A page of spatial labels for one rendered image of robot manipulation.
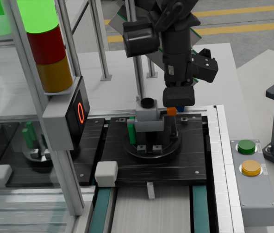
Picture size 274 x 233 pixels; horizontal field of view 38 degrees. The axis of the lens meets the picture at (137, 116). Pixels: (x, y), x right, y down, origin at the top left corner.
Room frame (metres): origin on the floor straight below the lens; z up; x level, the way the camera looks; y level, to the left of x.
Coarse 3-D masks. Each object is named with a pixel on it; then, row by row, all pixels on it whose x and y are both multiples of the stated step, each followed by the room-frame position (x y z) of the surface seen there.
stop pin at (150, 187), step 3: (147, 183) 0.61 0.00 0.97; (150, 183) 0.61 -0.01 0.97; (153, 183) 0.60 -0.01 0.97; (147, 186) 0.60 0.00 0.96; (150, 186) 0.60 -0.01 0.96; (153, 186) 0.60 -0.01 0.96; (150, 189) 0.60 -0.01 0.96; (153, 189) 0.60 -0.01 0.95; (150, 192) 0.60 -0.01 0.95; (153, 192) 0.60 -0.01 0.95; (150, 195) 0.60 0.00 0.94; (153, 195) 0.60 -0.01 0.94
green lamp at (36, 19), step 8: (24, 0) 0.54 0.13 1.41; (32, 0) 0.54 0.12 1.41; (40, 0) 0.54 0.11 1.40; (48, 0) 0.55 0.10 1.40; (24, 8) 0.54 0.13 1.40; (32, 8) 0.54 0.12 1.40; (40, 8) 0.54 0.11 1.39; (48, 8) 0.54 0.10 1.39; (24, 16) 0.54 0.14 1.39; (32, 16) 0.54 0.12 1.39; (40, 16) 0.54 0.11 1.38; (48, 16) 0.54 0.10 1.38; (56, 16) 0.56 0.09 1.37; (24, 24) 0.55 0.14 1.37; (32, 24) 0.54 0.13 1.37; (40, 24) 0.54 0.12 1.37; (48, 24) 0.54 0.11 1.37; (56, 24) 0.55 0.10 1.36; (32, 32) 0.54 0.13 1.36
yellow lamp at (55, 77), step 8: (64, 56) 0.56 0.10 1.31; (40, 64) 0.54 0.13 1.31; (48, 64) 0.54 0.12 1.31; (56, 64) 0.54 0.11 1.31; (64, 64) 0.55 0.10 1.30; (40, 72) 0.54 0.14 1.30; (48, 72) 0.54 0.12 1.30; (56, 72) 0.54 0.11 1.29; (64, 72) 0.54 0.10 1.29; (40, 80) 0.55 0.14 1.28; (48, 80) 0.54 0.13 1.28; (56, 80) 0.54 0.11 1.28; (64, 80) 0.54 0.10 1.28; (72, 80) 0.56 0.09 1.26; (48, 88) 0.54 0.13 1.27; (56, 88) 0.54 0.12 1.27; (64, 88) 0.54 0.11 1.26
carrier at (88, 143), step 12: (96, 120) 0.86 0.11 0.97; (84, 132) 0.82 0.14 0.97; (96, 132) 0.81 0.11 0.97; (84, 144) 0.77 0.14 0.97; (96, 144) 0.76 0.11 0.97; (72, 156) 0.73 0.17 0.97; (84, 156) 0.72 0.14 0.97; (96, 156) 0.72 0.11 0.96; (84, 168) 0.68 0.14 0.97; (84, 180) 0.64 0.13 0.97
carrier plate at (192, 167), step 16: (112, 128) 0.82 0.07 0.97; (192, 128) 0.77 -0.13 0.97; (112, 144) 0.75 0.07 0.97; (192, 144) 0.71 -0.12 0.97; (112, 160) 0.69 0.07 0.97; (128, 160) 0.68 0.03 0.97; (176, 160) 0.66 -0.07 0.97; (192, 160) 0.65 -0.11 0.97; (128, 176) 0.63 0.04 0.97; (144, 176) 0.62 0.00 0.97; (160, 176) 0.62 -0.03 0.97; (176, 176) 0.61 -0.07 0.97; (192, 176) 0.60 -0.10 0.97
